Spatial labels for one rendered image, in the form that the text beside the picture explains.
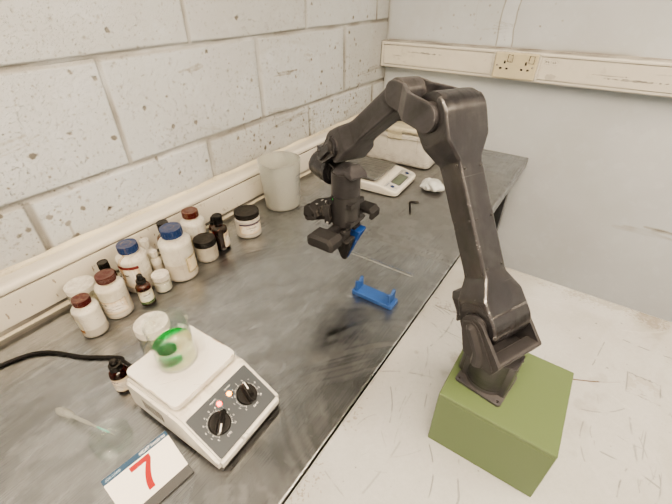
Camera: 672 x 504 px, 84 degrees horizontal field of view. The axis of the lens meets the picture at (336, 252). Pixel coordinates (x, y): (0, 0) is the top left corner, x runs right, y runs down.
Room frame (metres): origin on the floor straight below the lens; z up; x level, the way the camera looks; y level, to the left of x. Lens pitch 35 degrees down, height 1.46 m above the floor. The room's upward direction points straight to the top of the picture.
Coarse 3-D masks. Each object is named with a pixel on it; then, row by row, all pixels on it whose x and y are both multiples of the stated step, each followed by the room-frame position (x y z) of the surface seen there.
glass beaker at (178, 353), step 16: (144, 320) 0.39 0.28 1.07; (160, 320) 0.41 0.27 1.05; (176, 320) 0.41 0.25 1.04; (176, 336) 0.36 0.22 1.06; (192, 336) 0.39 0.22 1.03; (160, 352) 0.36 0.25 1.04; (176, 352) 0.36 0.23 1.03; (192, 352) 0.38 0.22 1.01; (160, 368) 0.36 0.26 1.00; (176, 368) 0.36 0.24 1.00
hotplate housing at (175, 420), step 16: (224, 368) 0.38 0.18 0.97; (128, 384) 0.35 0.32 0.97; (208, 384) 0.35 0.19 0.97; (144, 400) 0.33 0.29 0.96; (192, 400) 0.32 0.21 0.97; (272, 400) 0.35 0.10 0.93; (160, 416) 0.32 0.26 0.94; (176, 416) 0.30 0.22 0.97; (176, 432) 0.30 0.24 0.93; (192, 432) 0.28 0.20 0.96; (208, 448) 0.27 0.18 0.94; (240, 448) 0.29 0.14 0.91; (224, 464) 0.26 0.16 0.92
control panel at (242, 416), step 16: (240, 368) 0.38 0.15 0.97; (224, 384) 0.35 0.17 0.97; (240, 384) 0.36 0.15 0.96; (256, 384) 0.37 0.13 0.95; (208, 400) 0.33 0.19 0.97; (224, 400) 0.33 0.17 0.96; (256, 400) 0.34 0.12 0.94; (192, 416) 0.30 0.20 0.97; (208, 416) 0.31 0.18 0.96; (240, 416) 0.32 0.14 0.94; (256, 416) 0.32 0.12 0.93; (208, 432) 0.29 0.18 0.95; (240, 432) 0.30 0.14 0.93; (224, 448) 0.27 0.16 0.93
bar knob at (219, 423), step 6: (216, 414) 0.31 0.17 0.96; (222, 414) 0.30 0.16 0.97; (210, 420) 0.30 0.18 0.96; (216, 420) 0.30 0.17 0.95; (222, 420) 0.30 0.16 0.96; (228, 420) 0.31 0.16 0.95; (210, 426) 0.29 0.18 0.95; (216, 426) 0.29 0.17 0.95; (222, 426) 0.29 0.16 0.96; (228, 426) 0.30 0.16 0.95; (216, 432) 0.28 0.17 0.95; (222, 432) 0.29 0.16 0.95
